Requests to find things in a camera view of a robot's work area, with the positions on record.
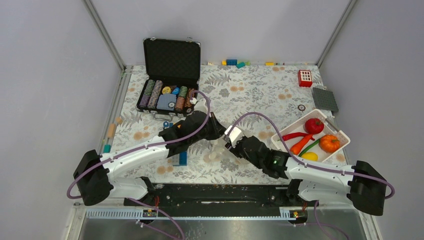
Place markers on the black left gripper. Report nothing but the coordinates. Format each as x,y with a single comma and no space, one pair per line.
218,129

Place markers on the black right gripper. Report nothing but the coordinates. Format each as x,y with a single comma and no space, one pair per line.
234,148

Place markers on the clear dotted zip top bag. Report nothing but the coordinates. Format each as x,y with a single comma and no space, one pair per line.
218,152

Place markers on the orange toy carrot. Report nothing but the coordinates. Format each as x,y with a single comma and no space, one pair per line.
297,148

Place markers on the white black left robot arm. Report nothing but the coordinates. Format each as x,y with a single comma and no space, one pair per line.
98,176

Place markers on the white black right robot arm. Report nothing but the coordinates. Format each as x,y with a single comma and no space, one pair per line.
359,185

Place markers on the white plastic food basket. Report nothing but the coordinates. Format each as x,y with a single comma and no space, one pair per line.
313,136

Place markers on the red toy chili pepper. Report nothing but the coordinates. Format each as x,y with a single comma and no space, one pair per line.
294,135

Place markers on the yellow toy lemon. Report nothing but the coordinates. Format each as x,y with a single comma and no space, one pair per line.
311,156

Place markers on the blue grey building block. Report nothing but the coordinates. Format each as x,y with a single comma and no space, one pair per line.
180,159

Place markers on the orange yellow toy block car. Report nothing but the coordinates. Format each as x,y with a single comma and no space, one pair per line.
170,125

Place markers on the green toy bean pod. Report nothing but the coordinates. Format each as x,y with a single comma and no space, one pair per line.
309,147

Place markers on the red toy tomato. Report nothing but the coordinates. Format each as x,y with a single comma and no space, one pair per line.
314,126

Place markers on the orange toy pumpkin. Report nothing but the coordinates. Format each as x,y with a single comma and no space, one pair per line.
329,143

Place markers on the floral patterned table mat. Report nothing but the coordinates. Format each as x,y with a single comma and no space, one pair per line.
263,99

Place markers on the black poker chip case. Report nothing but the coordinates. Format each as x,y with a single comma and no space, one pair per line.
174,63

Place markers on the dark grey building baseplate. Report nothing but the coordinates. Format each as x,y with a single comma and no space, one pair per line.
324,100

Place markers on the red white window block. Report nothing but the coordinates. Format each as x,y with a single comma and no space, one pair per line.
305,78

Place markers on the wooden block left edge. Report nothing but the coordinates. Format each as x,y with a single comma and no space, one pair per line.
111,130

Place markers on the teal block left edge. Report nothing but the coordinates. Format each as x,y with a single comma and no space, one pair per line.
106,148

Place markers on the blue block at wall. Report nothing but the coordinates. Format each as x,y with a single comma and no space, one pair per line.
231,62

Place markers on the teal block at wall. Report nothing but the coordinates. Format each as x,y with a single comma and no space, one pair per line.
241,65

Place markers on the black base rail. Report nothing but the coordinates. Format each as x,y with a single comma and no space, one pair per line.
223,200

